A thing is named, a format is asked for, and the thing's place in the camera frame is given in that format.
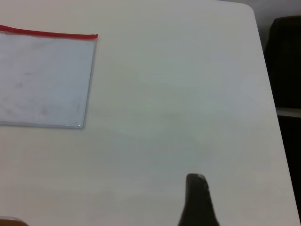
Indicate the pale blue paper sheet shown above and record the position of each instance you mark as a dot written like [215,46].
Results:
[49,84]

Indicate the black chair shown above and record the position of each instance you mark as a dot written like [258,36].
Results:
[287,66]

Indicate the clear zip bag red zipper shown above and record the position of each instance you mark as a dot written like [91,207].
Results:
[47,77]

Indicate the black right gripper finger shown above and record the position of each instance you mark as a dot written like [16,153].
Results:
[197,204]

